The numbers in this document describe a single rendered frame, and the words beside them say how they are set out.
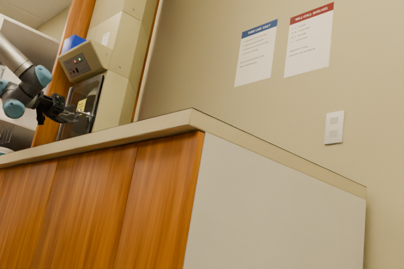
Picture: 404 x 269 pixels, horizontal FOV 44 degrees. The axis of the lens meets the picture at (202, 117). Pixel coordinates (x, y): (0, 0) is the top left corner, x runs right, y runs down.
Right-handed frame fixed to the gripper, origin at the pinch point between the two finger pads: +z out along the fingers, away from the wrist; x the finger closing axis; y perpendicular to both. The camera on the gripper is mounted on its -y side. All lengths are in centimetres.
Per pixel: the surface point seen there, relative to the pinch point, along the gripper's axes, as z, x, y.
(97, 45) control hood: -2.6, 24.0, 23.0
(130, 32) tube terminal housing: 11.5, 36.3, 29.0
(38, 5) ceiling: 32, 219, -117
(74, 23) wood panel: -1, 62, 0
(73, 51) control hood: -5.9, 30.9, 8.5
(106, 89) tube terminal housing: 6.3, 8.6, 15.6
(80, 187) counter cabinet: -23, -63, 43
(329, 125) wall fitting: 47, -43, 88
